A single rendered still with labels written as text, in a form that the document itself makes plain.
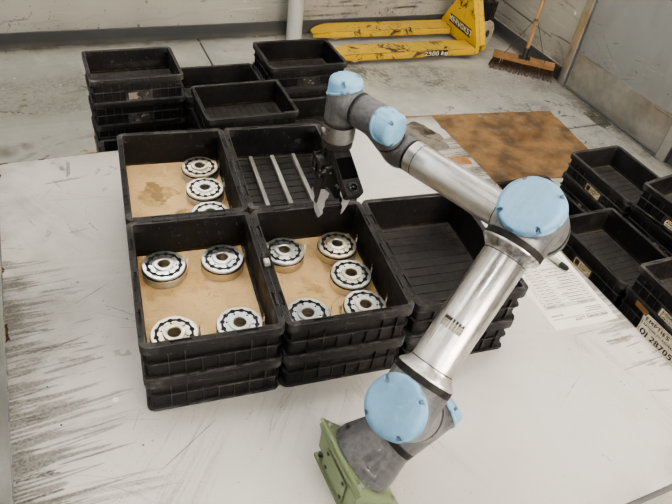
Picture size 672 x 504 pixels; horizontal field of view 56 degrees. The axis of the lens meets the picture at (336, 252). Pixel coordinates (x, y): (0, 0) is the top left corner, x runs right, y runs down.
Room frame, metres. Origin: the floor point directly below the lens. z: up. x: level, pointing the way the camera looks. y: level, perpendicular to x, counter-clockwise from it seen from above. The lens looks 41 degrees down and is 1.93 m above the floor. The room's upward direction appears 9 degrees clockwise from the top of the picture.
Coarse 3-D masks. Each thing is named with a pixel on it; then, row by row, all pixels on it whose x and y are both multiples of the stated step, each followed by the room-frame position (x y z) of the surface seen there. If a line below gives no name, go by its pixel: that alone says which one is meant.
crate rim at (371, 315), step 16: (272, 208) 1.27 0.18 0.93; (288, 208) 1.28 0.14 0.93; (304, 208) 1.29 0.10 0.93; (256, 224) 1.19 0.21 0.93; (368, 224) 1.26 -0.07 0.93; (384, 256) 1.15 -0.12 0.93; (272, 272) 1.03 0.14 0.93; (400, 288) 1.05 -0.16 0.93; (288, 320) 0.90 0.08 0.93; (304, 320) 0.90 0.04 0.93; (320, 320) 0.91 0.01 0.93; (336, 320) 0.92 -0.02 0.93; (352, 320) 0.94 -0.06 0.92; (368, 320) 0.95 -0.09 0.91
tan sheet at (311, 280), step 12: (300, 240) 1.28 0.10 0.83; (312, 240) 1.28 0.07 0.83; (312, 252) 1.24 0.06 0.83; (312, 264) 1.19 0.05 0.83; (324, 264) 1.20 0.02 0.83; (288, 276) 1.13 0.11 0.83; (300, 276) 1.14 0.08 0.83; (312, 276) 1.15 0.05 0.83; (324, 276) 1.15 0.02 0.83; (288, 288) 1.09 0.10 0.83; (300, 288) 1.10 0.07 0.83; (312, 288) 1.10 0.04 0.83; (324, 288) 1.11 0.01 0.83; (372, 288) 1.14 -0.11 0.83; (288, 300) 1.05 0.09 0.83; (324, 300) 1.07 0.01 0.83; (336, 300) 1.08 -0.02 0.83; (336, 312) 1.04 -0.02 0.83
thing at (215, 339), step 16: (128, 224) 1.12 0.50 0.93; (144, 224) 1.13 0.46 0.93; (160, 224) 1.14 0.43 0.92; (128, 240) 1.06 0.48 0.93; (256, 240) 1.13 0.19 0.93; (272, 288) 0.98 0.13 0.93; (272, 304) 0.94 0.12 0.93; (144, 336) 0.79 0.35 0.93; (192, 336) 0.81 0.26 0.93; (208, 336) 0.82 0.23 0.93; (224, 336) 0.83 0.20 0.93; (240, 336) 0.84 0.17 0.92; (256, 336) 0.85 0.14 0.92; (272, 336) 0.87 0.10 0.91; (144, 352) 0.76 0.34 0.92; (160, 352) 0.77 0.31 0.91
